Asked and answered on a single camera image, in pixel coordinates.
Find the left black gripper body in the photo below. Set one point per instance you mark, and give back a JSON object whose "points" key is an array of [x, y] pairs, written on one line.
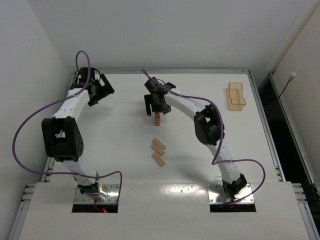
{"points": [[99, 90]]}

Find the black wall cable white plug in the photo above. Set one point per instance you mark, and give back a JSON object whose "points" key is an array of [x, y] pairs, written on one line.
{"points": [[290, 79]]}

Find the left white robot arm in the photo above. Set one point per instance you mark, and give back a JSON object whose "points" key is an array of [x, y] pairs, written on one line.
{"points": [[62, 138]]}

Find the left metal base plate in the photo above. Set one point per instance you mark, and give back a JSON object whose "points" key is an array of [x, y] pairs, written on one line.
{"points": [[109, 196]]}

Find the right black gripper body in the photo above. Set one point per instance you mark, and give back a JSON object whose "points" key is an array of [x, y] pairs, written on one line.
{"points": [[157, 104]]}

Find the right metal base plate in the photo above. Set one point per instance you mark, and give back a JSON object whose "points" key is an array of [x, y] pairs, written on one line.
{"points": [[217, 195]]}

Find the wood block seven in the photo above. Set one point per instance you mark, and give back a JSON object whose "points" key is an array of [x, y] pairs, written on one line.
{"points": [[157, 119]]}

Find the wood block five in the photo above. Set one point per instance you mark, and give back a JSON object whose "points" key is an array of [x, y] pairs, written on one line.
{"points": [[157, 149]]}

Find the metal base plate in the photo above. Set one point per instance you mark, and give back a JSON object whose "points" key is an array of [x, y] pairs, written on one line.
{"points": [[109, 196], [217, 195]]}

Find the clear amber plastic box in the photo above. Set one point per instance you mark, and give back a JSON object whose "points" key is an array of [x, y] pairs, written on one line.
{"points": [[236, 100]]}

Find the wood block six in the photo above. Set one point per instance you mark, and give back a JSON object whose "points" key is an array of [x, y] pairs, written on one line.
{"points": [[158, 159]]}

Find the wood block four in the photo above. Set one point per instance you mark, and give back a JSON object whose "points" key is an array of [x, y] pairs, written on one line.
{"points": [[159, 143]]}

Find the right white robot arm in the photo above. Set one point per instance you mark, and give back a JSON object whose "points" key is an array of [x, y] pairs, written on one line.
{"points": [[208, 126]]}

